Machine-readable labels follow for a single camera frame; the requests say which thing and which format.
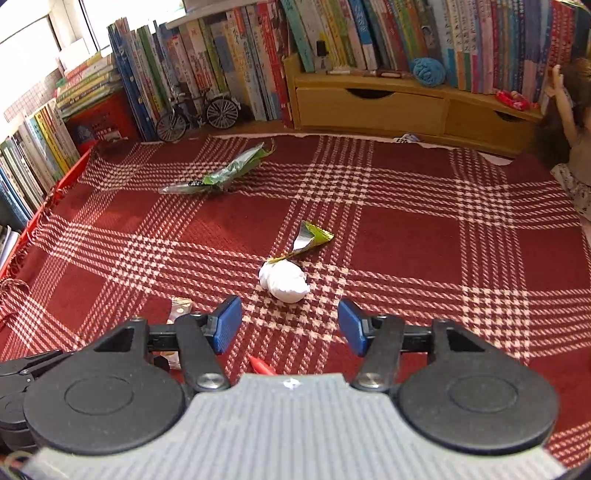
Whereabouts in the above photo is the row of books on shelf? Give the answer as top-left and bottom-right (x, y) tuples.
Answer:
(279, 0), (578, 100)

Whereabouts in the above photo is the row of tall upright books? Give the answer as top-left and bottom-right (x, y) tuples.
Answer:
(108, 0), (296, 141)

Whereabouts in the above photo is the red plaid blanket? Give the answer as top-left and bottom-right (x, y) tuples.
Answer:
(0, 134), (591, 469)

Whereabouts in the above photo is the child in background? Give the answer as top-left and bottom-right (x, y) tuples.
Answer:
(536, 60), (591, 217)

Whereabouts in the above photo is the small red toy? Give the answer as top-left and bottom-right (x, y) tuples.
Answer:
(495, 89), (532, 112)

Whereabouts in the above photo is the white tissue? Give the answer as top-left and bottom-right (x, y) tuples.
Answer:
(257, 259), (311, 304)

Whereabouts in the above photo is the small green foil wrapper piece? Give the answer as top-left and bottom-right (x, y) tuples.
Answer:
(270, 220), (334, 265)

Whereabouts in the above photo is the row of thin colourful books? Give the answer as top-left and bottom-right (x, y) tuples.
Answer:
(0, 99), (83, 227)

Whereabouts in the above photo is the small red wrapper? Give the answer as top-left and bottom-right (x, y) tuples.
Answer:
(248, 354), (278, 376)

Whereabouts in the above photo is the wooden drawer shelf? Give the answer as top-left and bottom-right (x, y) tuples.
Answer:
(283, 53), (546, 158)

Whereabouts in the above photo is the long green plastic wrapper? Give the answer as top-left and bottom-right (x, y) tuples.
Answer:
(158, 140), (277, 195)

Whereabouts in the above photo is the blue yarn ball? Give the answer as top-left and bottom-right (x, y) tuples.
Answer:
(411, 58), (448, 88)

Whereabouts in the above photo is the window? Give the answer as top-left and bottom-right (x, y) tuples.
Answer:
(0, 0), (185, 61)

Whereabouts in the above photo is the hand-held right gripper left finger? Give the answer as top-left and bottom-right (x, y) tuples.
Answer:
(95, 295), (243, 393)

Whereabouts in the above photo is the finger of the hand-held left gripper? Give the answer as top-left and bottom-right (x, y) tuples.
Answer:
(0, 350), (65, 391)

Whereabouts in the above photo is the brown white snack wrapper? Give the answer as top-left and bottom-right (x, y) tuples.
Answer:
(152, 298), (194, 370)

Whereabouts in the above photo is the black model bicycle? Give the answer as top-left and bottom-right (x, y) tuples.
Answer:
(156, 83), (240, 142)

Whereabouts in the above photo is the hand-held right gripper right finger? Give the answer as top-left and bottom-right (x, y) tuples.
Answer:
(337, 299), (509, 394)

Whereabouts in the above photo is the red plastic crate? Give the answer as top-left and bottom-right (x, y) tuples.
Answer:
(65, 90), (141, 155)

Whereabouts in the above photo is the stack of flat books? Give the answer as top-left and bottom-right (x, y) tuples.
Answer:
(55, 51), (122, 121)

